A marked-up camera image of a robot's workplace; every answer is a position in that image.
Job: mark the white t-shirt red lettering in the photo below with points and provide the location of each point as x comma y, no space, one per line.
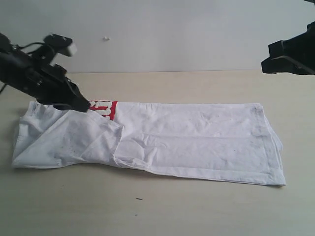
221,142

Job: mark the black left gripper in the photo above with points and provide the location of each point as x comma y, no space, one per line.
28,69

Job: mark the white wall hook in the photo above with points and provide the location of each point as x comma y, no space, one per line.
106,38

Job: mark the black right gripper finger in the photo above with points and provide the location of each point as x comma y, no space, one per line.
294,56

